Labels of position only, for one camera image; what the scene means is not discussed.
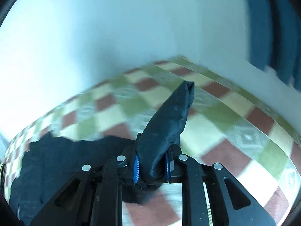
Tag black puffer jacket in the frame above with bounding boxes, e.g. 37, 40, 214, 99
1, 81, 194, 225

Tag checkered bed cover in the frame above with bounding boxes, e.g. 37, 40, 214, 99
4, 57, 300, 225

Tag blue curtain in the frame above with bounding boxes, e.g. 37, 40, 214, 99
246, 0, 300, 90

